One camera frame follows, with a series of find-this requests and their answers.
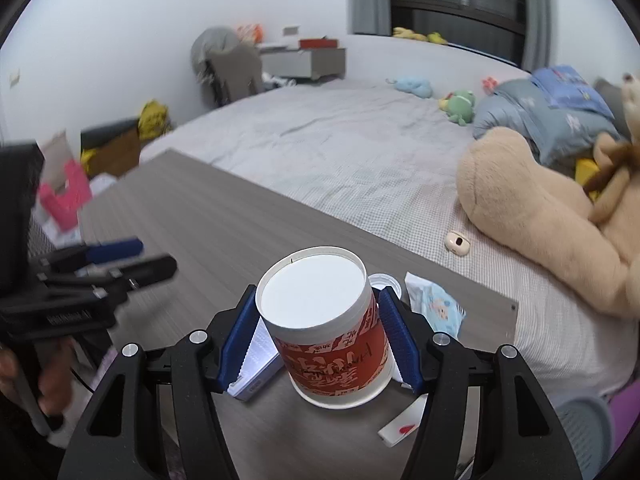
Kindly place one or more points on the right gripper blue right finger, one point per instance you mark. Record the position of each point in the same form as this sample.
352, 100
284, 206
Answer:
395, 316

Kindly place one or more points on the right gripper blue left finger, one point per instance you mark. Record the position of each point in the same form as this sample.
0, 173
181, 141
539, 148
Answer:
234, 332

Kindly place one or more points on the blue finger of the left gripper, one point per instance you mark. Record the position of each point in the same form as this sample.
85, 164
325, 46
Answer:
145, 273
114, 251

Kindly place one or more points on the blue wet wipes pack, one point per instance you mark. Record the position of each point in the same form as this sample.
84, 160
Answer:
441, 310

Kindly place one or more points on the white round lid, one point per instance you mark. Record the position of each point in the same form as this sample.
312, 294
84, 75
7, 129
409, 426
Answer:
380, 281

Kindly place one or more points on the white red card box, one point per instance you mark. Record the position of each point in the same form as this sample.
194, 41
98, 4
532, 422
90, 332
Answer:
407, 422

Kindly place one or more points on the red white paper cup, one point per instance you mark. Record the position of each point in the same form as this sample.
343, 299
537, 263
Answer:
320, 311

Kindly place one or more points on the grey perforated trash basket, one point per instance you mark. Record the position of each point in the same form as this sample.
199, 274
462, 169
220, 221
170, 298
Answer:
588, 425

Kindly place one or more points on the pink paper bag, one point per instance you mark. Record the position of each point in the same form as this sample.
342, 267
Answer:
63, 207

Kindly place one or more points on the small beige earbud case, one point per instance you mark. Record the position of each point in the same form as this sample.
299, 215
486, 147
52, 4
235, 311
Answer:
457, 243

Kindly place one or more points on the yellow cloth bag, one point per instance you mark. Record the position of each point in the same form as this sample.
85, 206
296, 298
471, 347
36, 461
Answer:
154, 121

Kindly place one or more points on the bed with grey sheet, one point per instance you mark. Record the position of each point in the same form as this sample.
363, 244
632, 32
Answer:
386, 161

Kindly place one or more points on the large beige teddy bear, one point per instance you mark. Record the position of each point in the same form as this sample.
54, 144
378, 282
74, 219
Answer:
544, 216

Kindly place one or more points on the grey chair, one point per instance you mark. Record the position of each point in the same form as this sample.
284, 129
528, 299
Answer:
237, 74

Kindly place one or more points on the purple plastic bin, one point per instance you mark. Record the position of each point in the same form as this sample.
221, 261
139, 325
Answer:
625, 408

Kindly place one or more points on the grey clothing on chair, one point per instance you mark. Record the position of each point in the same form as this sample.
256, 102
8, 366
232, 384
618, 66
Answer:
214, 40

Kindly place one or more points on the green frog plush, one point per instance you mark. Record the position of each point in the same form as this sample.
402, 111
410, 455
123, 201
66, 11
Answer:
458, 106

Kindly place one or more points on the yellow box behind bear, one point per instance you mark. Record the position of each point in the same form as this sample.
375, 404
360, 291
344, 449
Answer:
585, 169

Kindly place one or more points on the light blue plush toy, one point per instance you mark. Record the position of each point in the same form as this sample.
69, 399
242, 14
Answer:
419, 87

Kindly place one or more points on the grey blue folded quilt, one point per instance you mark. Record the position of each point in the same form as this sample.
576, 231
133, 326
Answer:
558, 137

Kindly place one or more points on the grey white desk drawer unit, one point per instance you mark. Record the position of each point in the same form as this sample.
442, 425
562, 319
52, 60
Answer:
312, 64

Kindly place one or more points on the pink plush toy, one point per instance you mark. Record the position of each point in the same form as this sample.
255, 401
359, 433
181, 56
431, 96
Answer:
489, 84

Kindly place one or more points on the brown plush dog toy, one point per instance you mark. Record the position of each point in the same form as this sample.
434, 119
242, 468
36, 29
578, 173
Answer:
616, 164

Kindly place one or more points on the orange red box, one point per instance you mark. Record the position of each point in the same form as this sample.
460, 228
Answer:
318, 43

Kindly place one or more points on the blue patterned pillow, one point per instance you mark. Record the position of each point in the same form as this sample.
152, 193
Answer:
563, 87

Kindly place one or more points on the yellow plush toys on sill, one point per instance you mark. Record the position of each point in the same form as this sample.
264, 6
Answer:
432, 37

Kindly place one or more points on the grey upholstered headboard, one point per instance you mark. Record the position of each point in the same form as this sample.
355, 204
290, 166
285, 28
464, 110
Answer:
612, 96

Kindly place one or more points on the dark window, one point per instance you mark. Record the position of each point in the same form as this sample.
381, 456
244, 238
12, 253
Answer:
492, 27

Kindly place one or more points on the grey right curtain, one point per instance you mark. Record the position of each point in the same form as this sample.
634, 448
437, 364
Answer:
537, 45

